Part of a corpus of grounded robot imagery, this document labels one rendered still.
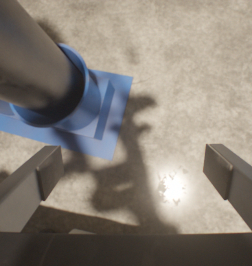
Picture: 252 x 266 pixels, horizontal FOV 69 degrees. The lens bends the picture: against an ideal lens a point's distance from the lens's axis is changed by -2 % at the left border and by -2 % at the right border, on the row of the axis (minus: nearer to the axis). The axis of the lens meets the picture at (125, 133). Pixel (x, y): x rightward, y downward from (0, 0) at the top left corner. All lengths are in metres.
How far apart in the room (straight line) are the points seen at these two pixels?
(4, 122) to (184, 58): 1.04
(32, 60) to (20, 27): 0.07
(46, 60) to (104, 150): 0.57
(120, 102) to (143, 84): 0.15
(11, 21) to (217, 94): 0.87
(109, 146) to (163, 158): 0.27
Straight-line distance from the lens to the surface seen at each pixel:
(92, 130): 0.82
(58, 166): 0.16
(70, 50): 0.71
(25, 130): 1.15
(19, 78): 0.47
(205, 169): 0.17
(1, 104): 0.90
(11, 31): 0.42
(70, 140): 1.01
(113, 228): 1.01
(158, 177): 0.93
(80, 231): 0.98
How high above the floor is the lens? 0.93
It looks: 79 degrees down
